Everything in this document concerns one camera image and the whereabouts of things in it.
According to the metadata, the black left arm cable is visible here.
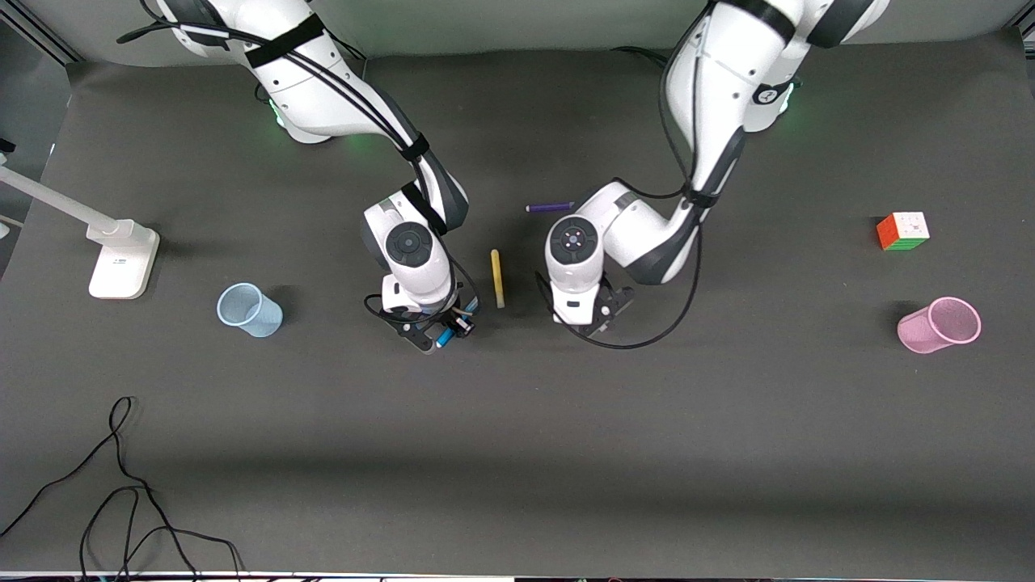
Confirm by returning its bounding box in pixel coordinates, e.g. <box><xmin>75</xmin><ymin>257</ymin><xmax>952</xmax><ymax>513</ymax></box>
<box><xmin>534</xmin><ymin>16</ymin><xmax>706</xmax><ymax>351</ymax></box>

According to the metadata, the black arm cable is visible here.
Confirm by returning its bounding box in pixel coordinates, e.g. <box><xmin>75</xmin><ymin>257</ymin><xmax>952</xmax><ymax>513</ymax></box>
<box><xmin>534</xmin><ymin>16</ymin><xmax>706</xmax><ymax>351</ymax></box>
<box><xmin>117</xmin><ymin>0</ymin><xmax>479</xmax><ymax>328</ymax></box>

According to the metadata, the colourful puzzle cube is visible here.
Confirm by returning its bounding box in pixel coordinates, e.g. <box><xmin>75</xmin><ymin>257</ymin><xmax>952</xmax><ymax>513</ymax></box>
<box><xmin>876</xmin><ymin>211</ymin><xmax>932</xmax><ymax>252</ymax></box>

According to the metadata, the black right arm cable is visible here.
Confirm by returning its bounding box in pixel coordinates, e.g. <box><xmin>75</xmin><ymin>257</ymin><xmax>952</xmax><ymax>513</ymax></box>
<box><xmin>117</xmin><ymin>0</ymin><xmax>479</xmax><ymax>328</ymax></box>

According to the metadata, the pink mesh cup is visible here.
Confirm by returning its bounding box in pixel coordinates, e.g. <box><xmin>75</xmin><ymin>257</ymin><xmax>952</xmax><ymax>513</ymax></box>
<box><xmin>897</xmin><ymin>296</ymin><xmax>982</xmax><ymax>355</ymax></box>

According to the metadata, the black frame rail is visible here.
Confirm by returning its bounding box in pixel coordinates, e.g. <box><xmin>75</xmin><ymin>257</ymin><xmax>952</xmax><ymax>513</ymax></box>
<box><xmin>15</xmin><ymin>0</ymin><xmax>85</xmax><ymax>67</ymax></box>

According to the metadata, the black base cable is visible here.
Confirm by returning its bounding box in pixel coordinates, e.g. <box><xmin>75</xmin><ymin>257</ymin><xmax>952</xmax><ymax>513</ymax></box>
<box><xmin>610</xmin><ymin>45</ymin><xmax>672</xmax><ymax>70</ymax></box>

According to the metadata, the blue marker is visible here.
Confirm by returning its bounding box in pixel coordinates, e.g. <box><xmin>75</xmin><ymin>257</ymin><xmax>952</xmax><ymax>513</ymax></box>
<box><xmin>435</xmin><ymin>297</ymin><xmax>481</xmax><ymax>349</ymax></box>

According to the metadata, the dark grey table mat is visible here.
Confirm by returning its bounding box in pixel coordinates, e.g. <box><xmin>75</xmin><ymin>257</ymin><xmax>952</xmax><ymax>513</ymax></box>
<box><xmin>0</xmin><ymin>28</ymin><xmax>1035</xmax><ymax>580</ymax></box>

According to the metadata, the translucent blue cup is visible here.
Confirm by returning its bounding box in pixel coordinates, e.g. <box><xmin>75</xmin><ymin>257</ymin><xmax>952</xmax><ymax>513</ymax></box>
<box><xmin>216</xmin><ymin>282</ymin><xmax>285</xmax><ymax>339</ymax></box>

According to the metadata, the thin black loose cable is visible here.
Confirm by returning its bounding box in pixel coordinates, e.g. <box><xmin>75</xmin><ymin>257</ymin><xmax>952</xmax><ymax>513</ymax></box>
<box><xmin>0</xmin><ymin>395</ymin><xmax>154</xmax><ymax>538</ymax></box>
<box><xmin>78</xmin><ymin>483</ymin><xmax>244</xmax><ymax>582</ymax></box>

